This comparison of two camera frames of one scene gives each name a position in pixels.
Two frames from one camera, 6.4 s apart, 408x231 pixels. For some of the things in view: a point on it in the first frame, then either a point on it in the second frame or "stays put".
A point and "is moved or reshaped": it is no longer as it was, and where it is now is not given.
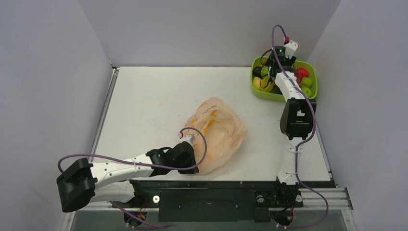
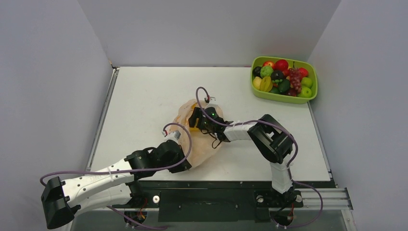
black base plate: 217,200 stays put
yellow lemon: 256,82 stays put
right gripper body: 267,71 -> 196,118
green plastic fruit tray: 264,86 stays put
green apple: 307,81 stays put
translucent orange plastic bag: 219,133 is moved or reshaped
